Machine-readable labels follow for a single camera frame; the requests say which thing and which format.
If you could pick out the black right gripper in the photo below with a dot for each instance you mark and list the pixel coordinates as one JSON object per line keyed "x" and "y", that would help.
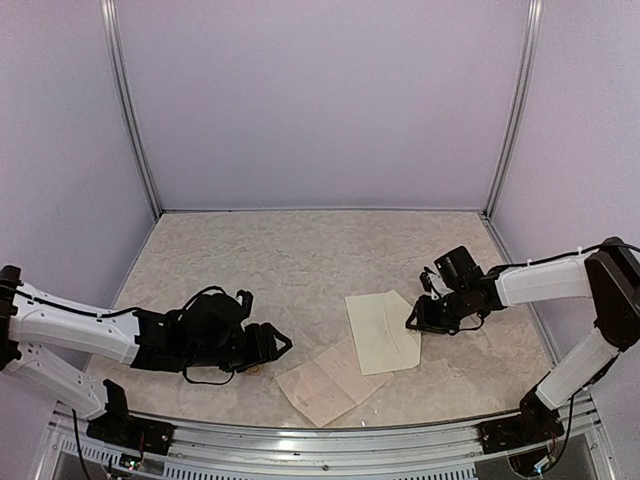
{"x": 426, "y": 320}

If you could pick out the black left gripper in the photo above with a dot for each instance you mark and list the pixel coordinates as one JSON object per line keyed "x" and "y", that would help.
{"x": 262, "y": 347}

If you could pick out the cream paper envelope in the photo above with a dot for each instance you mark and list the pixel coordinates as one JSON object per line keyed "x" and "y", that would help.
{"x": 382, "y": 341}

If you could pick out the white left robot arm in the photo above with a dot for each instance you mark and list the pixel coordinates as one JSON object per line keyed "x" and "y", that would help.
{"x": 210, "y": 330}

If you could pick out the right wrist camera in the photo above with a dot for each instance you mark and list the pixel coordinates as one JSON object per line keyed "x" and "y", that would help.
{"x": 432, "y": 284}

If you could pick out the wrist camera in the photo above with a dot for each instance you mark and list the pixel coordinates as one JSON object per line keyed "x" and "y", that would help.
{"x": 432, "y": 284}
{"x": 245, "y": 301}

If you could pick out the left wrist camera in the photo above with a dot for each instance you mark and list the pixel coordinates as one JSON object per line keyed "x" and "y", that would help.
{"x": 245, "y": 301}

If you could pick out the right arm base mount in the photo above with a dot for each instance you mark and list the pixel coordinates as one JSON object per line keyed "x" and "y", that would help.
{"x": 534, "y": 423}

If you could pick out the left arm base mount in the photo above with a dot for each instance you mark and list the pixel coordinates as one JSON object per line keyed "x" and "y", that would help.
{"x": 117, "y": 426}

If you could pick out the front aluminium rail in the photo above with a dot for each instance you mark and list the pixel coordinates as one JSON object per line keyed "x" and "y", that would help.
{"x": 205, "y": 450}

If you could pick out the right aluminium corner post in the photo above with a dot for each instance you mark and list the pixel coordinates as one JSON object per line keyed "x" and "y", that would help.
{"x": 517, "y": 106}

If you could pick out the aluminium corner post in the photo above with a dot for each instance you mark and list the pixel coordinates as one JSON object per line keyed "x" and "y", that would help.
{"x": 517, "y": 106}
{"x": 130, "y": 121}

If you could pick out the left aluminium corner post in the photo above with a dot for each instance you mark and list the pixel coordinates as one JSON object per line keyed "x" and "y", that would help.
{"x": 130, "y": 121}

